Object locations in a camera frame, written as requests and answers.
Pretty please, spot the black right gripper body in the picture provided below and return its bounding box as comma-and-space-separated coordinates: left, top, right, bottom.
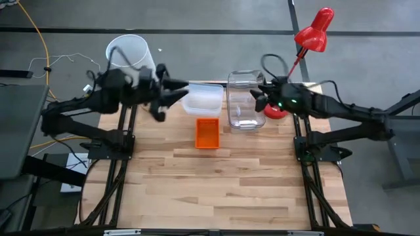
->
264, 76, 299, 115

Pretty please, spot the white translucent plastic basket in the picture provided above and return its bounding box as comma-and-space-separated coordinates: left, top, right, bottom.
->
180, 82, 225, 118

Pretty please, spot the white translucent waste bin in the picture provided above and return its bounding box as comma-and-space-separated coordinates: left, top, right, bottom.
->
105, 33, 158, 87

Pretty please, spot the gray desk top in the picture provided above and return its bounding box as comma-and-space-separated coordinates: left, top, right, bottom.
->
0, 84, 51, 180

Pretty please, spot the red desk lamp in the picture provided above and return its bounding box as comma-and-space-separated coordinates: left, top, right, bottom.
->
263, 7, 335, 121

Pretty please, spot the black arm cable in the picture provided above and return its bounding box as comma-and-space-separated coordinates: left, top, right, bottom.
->
86, 45, 148, 87
260, 53, 291, 83

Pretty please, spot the yellow cable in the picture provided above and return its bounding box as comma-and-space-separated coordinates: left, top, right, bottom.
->
15, 0, 90, 150

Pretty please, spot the clear plastic bin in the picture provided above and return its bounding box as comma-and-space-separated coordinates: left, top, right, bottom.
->
226, 69, 268, 131

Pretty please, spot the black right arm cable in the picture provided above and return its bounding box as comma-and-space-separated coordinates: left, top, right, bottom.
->
260, 53, 291, 83

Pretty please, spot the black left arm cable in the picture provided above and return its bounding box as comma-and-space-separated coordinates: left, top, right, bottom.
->
86, 45, 148, 87

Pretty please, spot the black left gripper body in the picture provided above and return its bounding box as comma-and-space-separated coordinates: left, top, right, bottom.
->
138, 63, 171, 123

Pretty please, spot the thin white cable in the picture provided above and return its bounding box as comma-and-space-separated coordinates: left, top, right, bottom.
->
27, 52, 102, 80

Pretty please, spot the gray desk leg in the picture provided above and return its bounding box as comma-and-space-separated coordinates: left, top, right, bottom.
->
381, 88, 420, 191

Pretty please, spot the black power strip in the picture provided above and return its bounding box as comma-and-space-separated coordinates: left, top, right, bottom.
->
0, 69, 34, 79

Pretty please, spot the black frame bar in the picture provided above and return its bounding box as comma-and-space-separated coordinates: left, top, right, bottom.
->
0, 225, 420, 236

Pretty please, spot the orange plastic basket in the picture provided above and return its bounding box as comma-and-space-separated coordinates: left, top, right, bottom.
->
194, 117, 221, 150

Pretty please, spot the white power box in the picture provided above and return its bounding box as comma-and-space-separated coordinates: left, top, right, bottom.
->
60, 151, 92, 194

